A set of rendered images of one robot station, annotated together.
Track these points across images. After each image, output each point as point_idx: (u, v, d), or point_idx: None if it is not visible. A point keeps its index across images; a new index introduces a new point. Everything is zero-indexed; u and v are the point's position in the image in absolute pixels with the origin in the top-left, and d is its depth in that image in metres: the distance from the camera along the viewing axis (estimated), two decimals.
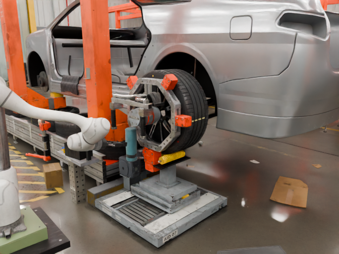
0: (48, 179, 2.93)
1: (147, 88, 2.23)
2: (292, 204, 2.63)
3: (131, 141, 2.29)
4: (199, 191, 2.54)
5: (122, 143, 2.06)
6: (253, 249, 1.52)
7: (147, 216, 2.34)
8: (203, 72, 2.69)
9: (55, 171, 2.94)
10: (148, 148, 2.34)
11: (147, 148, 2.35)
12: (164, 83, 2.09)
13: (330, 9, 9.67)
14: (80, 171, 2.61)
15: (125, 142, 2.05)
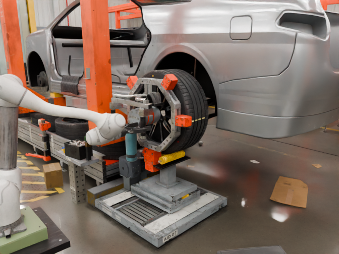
0: (48, 179, 2.93)
1: (147, 88, 2.23)
2: (292, 204, 2.63)
3: (131, 141, 2.29)
4: (199, 191, 2.54)
5: (148, 129, 1.95)
6: (253, 249, 1.52)
7: (147, 216, 2.34)
8: (203, 72, 2.69)
9: (55, 171, 2.94)
10: (148, 148, 2.34)
11: (147, 148, 2.35)
12: (164, 83, 2.09)
13: (330, 9, 9.67)
14: (80, 171, 2.61)
15: (134, 126, 2.05)
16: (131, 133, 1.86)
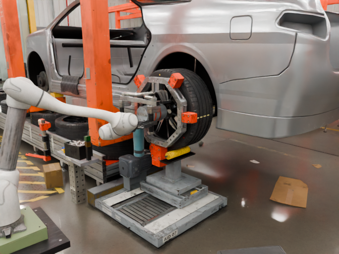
0: (48, 179, 2.93)
1: (154, 87, 2.33)
2: (292, 204, 2.63)
3: (138, 137, 2.39)
4: (207, 187, 2.62)
5: (154, 123, 2.10)
6: (253, 249, 1.52)
7: (147, 216, 2.34)
8: (203, 72, 2.69)
9: (55, 171, 2.94)
10: (154, 144, 2.44)
11: (154, 144, 2.45)
12: (171, 82, 2.19)
13: (330, 9, 9.67)
14: (80, 171, 2.61)
15: None
16: (143, 128, 1.98)
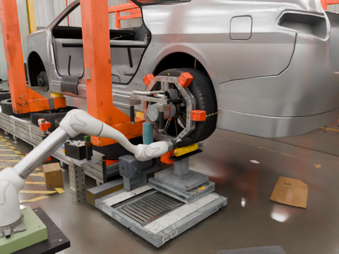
0: (48, 179, 2.93)
1: (164, 86, 2.40)
2: (292, 204, 2.63)
3: (148, 135, 2.46)
4: (214, 184, 2.69)
5: (188, 139, 2.36)
6: (253, 249, 1.52)
7: (147, 216, 2.34)
8: (203, 72, 2.69)
9: (55, 171, 2.94)
10: None
11: None
12: (180, 81, 2.26)
13: (330, 9, 9.67)
14: (80, 171, 2.61)
15: (189, 141, 2.38)
16: (181, 139, 2.24)
